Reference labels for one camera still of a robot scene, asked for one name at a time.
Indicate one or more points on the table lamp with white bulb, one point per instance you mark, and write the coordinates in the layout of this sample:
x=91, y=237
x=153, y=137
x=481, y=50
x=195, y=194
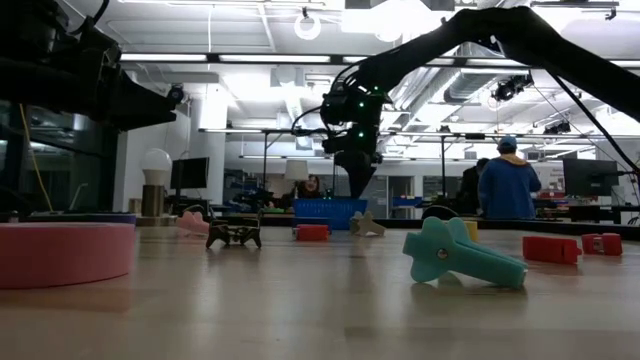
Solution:
x=156, y=165

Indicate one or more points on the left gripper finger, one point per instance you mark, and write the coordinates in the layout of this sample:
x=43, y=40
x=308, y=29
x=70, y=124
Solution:
x=145, y=107

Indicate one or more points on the beige staple remover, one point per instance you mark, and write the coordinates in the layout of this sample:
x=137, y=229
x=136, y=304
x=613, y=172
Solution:
x=367, y=227

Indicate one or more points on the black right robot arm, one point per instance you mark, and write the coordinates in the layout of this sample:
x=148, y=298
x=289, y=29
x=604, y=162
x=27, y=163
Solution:
x=525, y=30

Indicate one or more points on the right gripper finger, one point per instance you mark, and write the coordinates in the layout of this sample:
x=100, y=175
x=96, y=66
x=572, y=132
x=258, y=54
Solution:
x=359, y=180

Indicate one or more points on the person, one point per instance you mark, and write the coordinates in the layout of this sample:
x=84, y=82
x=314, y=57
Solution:
x=507, y=190
x=309, y=187
x=470, y=192

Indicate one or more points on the black staple remover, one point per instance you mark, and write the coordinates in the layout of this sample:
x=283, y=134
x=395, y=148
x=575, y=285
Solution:
x=234, y=234

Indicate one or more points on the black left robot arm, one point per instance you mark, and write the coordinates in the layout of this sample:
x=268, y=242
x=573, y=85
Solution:
x=25, y=70

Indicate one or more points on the black ceiling camera rig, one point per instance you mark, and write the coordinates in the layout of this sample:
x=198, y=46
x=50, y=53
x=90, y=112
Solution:
x=510, y=89

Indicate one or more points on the red stapler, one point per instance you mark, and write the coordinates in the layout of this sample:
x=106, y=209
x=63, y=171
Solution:
x=612, y=244
x=312, y=233
x=550, y=250

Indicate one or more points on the black aluminium table frame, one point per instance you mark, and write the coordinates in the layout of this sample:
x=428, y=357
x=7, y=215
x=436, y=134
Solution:
x=500, y=223

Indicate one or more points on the pink staple remover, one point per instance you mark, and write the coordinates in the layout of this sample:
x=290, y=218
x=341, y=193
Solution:
x=192, y=223

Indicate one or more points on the pink tape roll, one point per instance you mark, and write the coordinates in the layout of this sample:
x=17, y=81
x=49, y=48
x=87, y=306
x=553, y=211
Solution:
x=60, y=255

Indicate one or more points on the blue plastic basket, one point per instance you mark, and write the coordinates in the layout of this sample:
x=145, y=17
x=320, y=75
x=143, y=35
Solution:
x=330, y=210

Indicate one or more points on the black computer monitor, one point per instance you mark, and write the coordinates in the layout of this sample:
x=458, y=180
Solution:
x=590, y=177
x=190, y=173

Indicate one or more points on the teal staple remover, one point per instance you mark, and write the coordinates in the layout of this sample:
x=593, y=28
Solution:
x=470, y=260

